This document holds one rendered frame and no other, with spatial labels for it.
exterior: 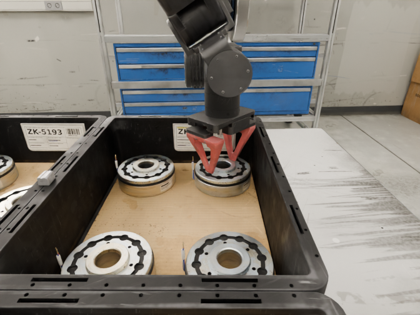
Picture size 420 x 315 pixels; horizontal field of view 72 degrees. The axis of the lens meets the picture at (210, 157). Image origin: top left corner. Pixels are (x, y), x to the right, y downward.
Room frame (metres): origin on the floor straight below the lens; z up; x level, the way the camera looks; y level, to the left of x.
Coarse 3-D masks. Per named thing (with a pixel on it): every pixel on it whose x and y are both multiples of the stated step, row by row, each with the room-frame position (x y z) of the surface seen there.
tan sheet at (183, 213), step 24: (120, 192) 0.42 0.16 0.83; (168, 192) 0.42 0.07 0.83; (192, 192) 0.42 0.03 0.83; (120, 216) 0.36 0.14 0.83; (144, 216) 0.36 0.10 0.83; (168, 216) 0.36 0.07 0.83; (192, 216) 0.36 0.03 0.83; (216, 216) 0.36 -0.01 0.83; (240, 216) 0.36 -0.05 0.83; (168, 240) 0.31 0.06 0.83; (192, 240) 0.31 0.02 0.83; (264, 240) 0.31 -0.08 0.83; (168, 264) 0.26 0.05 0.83
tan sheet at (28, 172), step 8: (24, 168) 0.51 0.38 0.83; (32, 168) 0.51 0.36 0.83; (40, 168) 0.51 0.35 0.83; (48, 168) 0.51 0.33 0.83; (24, 176) 0.48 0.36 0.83; (32, 176) 0.48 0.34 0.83; (16, 184) 0.45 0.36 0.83; (24, 184) 0.45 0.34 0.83; (32, 184) 0.45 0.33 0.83; (0, 192) 0.42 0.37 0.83
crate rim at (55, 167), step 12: (0, 120) 0.54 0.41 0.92; (12, 120) 0.54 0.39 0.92; (24, 120) 0.54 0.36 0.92; (36, 120) 0.54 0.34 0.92; (48, 120) 0.54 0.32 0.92; (60, 120) 0.54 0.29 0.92; (72, 120) 0.54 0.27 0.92; (84, 120) 0.53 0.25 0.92; (96, 120) 0.53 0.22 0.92; (60, 168) 0.34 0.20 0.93; (36, 192) 0.28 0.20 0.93; (24, 204) 0.26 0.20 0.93; (12, 216) 0.24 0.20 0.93; (0, 228) 0.22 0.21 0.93
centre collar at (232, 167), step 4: (220, 160) 0.48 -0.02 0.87; (224, 160) 0.48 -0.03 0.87; (228, 160) 0.48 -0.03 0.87; (216, 164) 0.47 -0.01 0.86; (228, 164) 0.47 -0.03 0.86; (232, 164) 0.46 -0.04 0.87; (216, 168) 0.45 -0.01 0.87; (228, 168) 0.45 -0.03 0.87; (232, 168) 0.45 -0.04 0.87; (220, 172) 0.44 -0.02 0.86; (224, 172) 0.44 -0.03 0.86; (228, 172) 0.44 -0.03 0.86
